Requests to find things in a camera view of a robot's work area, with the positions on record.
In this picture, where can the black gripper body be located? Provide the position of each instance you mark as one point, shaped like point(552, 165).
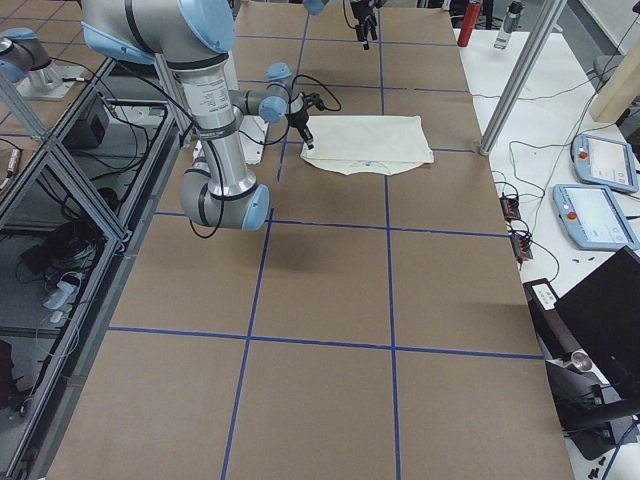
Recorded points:
point(300, 120)
point(359, 11)

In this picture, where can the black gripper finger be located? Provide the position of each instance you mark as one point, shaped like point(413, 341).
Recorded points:
point(369, 33)
point(309, 139)
point(361, 36)
point(302, 130)

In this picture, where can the cream long-sleeve Twinkle shirt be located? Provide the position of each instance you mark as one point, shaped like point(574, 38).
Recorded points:
point(352, 144)

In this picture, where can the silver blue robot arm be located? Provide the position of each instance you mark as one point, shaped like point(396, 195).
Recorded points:
point(315, 7)
point(195, 38)

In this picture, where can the red bottle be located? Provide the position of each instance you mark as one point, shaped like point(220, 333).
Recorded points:
point(469, 21)

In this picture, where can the clear water bottle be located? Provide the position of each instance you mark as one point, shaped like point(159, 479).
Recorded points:
point(509, 25)

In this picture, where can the orange black USB hub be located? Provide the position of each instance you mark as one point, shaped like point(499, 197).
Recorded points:
point(510, 207)

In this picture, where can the far blue teach pendant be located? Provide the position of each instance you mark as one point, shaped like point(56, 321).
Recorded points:
point(603, 161)

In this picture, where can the blue teach pendant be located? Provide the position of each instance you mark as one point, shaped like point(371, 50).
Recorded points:
point(603, 161)
point(592, 218)

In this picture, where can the near blue teach pendant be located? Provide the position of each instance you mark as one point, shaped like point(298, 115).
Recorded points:
point(592, 218)

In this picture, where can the black monitor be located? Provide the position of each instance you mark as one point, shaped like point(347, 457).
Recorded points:
point(602, 314)

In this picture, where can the steel cup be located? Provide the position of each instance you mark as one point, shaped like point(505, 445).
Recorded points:
point(580, 362)

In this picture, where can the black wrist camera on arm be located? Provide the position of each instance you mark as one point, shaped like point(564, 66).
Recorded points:
point(313, 100)

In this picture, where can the aluminium frame post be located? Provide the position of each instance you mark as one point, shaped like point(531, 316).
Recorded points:
point(536, 40)

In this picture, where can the aluminium frame rack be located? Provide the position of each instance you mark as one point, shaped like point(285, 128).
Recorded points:
point(90, 169)

